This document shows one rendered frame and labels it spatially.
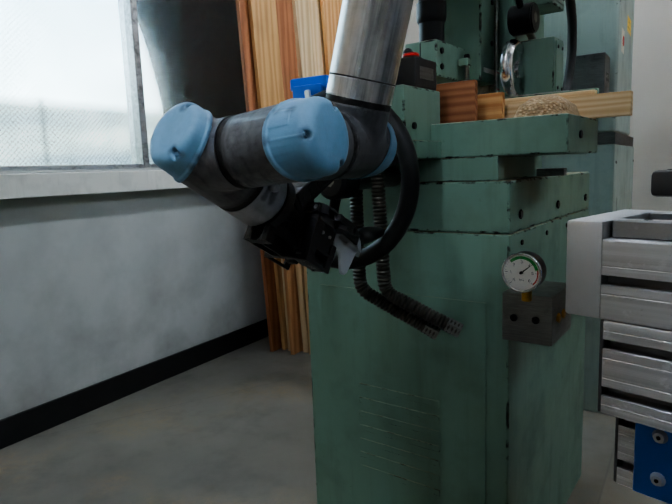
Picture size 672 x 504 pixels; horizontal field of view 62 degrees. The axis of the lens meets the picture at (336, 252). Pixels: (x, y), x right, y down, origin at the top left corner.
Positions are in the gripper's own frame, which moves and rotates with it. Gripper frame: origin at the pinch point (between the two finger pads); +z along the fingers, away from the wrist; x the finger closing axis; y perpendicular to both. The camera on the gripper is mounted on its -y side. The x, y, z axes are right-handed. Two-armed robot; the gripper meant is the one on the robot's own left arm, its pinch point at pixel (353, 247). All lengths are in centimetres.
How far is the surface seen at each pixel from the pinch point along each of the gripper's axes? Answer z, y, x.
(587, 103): 23, -38, 23
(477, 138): 12.6, -25.5, 9.6
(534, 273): 17.8, -4.2, 21.2
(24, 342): 32, 28, -139
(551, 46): 30, -58, 13
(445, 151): 13.5, -23.9, 3.8
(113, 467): 49, 54, -97
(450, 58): 19, -49, -3
